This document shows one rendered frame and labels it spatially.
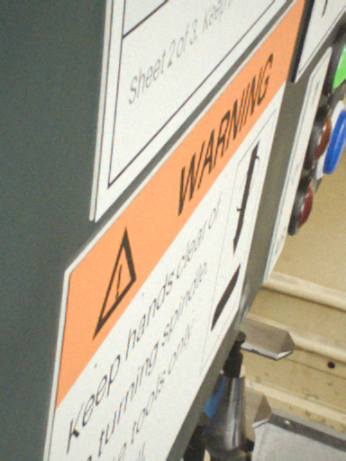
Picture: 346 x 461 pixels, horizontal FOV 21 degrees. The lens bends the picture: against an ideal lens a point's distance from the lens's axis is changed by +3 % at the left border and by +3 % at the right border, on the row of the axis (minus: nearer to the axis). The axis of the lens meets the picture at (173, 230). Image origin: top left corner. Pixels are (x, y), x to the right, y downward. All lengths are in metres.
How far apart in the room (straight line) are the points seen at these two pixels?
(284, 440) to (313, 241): 0.32
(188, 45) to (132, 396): 0.07
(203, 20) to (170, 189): 0.03
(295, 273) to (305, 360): 0.14
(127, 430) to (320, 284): 1.13
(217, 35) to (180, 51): 0.02
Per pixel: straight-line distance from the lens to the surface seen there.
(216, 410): 0.83
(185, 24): 0.16
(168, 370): 0.23
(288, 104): 0.30
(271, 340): 1.00
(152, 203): 0.16
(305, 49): 0.29
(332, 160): 0.44
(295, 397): 1.44
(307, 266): 1.31
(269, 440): 1.46
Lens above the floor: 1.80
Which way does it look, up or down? 30 degrees down
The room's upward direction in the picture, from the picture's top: 9 degrees clockwise
